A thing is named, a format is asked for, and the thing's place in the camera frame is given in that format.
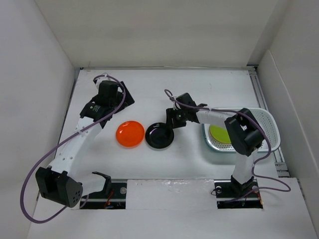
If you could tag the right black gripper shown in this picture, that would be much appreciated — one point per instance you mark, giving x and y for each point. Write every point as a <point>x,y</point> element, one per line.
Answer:
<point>170,112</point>

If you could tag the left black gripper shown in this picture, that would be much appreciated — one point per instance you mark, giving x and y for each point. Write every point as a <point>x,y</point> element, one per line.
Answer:
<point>128,100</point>

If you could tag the black plate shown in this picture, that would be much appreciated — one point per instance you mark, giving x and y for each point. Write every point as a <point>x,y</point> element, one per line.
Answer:
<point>159,135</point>

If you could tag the green plate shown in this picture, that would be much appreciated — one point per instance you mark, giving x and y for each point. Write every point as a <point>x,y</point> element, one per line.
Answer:
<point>219,134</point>

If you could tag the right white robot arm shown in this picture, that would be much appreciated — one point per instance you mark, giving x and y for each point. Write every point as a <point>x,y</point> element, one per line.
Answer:
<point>245,133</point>

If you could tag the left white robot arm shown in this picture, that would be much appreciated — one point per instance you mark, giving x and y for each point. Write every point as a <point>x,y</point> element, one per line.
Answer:
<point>59,182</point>

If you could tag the white perforated plastic bin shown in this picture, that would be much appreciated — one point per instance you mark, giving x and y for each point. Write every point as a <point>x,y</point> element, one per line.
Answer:
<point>264,119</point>

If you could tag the orange plate left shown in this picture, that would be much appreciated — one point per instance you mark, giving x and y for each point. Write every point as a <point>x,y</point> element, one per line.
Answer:
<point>130,133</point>

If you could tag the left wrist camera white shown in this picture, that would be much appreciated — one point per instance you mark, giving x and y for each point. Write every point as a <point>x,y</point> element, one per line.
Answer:
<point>99,79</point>

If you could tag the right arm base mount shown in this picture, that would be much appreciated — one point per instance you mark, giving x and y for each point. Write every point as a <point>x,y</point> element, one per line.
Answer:
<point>228,198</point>

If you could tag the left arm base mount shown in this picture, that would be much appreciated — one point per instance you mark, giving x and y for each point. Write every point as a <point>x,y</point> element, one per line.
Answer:
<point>100,191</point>

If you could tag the aluminium rail right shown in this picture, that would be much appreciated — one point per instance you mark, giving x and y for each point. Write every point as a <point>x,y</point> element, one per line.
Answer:
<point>267,86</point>

